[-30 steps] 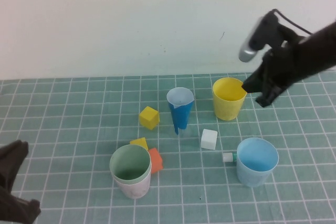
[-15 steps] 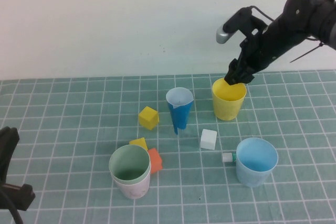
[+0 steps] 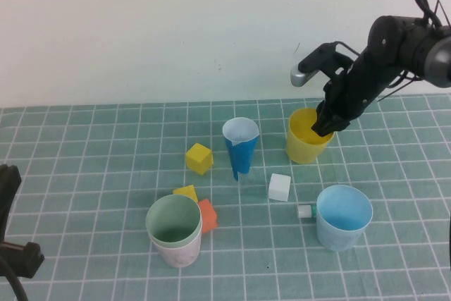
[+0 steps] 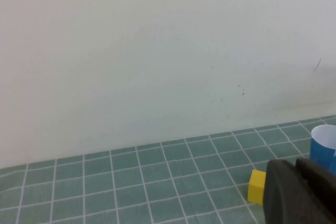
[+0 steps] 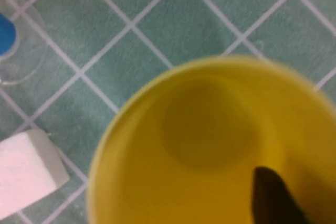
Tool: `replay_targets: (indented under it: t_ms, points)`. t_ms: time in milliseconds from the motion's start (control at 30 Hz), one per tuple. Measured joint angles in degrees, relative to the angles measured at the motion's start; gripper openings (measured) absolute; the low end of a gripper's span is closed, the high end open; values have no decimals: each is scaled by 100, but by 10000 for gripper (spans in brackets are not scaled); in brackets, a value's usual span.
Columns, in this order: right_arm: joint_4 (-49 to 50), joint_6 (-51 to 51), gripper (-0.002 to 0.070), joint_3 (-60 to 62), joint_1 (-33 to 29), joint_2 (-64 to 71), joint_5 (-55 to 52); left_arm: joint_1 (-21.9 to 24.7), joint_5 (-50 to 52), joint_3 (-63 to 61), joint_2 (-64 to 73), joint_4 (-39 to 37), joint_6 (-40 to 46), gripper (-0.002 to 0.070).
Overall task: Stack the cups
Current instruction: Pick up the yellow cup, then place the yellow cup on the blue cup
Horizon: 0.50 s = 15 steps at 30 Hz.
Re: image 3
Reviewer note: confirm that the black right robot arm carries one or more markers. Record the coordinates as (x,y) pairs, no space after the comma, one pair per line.
(415,50)

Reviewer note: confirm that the yellow cube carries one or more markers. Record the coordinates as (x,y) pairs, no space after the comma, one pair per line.
(199,160)
(188,191)

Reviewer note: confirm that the teal checked tablecloth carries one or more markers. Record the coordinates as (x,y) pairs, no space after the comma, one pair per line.
(88,174)

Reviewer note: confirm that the orange cube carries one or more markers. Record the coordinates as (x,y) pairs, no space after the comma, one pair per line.
(209,216)

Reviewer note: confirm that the white cube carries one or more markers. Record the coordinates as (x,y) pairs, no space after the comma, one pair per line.
(279,188)

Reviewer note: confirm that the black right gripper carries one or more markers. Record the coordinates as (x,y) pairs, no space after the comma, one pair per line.
(359,86)

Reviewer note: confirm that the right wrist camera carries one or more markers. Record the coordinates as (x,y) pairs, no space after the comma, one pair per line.
(317,58)

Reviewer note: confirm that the green plastic cup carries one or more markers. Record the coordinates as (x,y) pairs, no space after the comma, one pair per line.
(172,234)

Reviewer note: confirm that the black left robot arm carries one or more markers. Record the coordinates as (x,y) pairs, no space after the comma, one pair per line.
(8,191)

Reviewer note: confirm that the blue paper cone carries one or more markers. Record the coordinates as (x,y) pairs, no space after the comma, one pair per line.
(241,160)

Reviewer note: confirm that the light blue plastic cup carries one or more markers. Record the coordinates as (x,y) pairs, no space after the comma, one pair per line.
(334,237)

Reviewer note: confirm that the yellow plastic cup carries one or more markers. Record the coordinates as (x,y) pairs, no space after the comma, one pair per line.
(303,151)

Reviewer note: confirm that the white green glue stick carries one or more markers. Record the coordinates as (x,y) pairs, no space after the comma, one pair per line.
(304,211)

